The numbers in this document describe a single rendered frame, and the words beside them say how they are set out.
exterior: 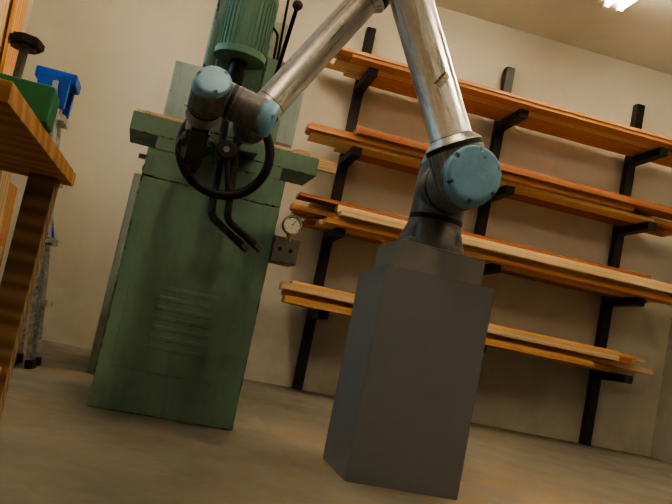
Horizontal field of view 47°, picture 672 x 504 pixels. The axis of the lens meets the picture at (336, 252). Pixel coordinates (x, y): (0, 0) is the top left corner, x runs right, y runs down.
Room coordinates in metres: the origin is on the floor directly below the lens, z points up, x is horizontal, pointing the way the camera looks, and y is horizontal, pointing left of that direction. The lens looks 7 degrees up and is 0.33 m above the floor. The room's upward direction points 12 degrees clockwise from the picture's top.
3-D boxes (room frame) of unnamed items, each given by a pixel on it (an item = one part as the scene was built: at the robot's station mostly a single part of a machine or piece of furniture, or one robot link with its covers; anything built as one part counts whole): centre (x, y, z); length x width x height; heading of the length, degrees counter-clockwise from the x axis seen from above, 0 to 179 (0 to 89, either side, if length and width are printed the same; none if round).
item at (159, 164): (2.65, 0.48, 0.76); 0.57 x 0.45 x 0.09; 14
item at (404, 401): (2.12, -0.25, 0.28); 0.30 x 0.30 x 0.55; 10
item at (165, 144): (2.47, 0.44, 0.82); 0.40 x 0.21 x 0.04; 104
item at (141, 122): (2.43, 0.42, 0.87); 0.61 x 0.30 x 0.06; 104
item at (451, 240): (2.12, -0.26, 0.67); 0.19 x 0.19 x 0.10
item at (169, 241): (2.65, 0.48, 0.36); 0.58 x 0.45 x 0.71; 14
